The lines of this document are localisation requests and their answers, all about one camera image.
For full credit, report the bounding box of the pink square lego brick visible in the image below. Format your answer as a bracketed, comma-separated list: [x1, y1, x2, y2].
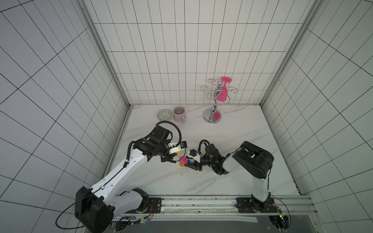
[179, 157, 188, 165]

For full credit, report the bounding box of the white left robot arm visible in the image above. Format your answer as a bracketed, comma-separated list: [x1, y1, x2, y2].
[74, 124, 187, 233]

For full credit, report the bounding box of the patterned ceramic bowl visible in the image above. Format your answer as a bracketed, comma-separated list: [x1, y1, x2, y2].
[156, 109, 173, 121]

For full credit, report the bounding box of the pink ribbed mug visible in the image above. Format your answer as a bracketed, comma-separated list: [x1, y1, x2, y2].
[173, 106, 186, 123]

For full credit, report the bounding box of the pink plastic wine glass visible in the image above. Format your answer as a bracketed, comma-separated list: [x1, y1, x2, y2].
[217, 77, 232, 103]

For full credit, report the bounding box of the chrome cup holder stand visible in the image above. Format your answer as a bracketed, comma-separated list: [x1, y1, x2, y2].
[201, 79, 238, 124]

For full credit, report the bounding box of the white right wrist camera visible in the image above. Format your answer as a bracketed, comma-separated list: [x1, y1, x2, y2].
[188, 149, 201, 163]

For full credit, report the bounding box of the black corrugated left cable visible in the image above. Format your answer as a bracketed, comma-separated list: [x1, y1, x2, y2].
[145, 120, 183, 164]

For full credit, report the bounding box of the black corrugated cable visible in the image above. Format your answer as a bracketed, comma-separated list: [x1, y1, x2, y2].
[198, 139, 212, 155]
[145, 120, 183, 164]

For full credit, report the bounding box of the black corrugated right cable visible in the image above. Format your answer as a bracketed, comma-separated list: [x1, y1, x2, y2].
[198, 139, 212, 155]

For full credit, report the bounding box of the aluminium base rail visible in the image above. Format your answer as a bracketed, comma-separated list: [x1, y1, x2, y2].
[109, 195, 318, 222]

